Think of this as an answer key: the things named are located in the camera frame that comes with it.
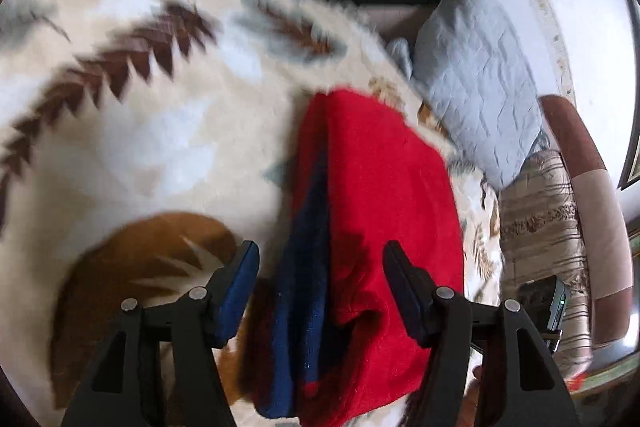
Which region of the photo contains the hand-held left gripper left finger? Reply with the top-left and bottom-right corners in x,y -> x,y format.
60,239 -> 261,427

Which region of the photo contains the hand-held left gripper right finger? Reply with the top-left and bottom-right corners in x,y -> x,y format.
382,241 -> 583,427

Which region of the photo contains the red and blue knit sweater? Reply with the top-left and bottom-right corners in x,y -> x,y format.
250,88 -> 466,425

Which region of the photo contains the beige striped sofa cover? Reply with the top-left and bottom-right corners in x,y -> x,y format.
500,149 -> 593,378

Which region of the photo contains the brown sofa armrest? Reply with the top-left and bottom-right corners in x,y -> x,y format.
540,94 -> 628,348

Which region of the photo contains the leaf print fleece blanket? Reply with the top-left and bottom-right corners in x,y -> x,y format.
0,0 -> 506,427

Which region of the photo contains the grey quilted pillow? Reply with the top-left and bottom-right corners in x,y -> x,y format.
387,0 -> 551,190

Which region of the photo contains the dark picture frame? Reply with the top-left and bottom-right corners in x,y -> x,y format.
617,127 -> 640,192

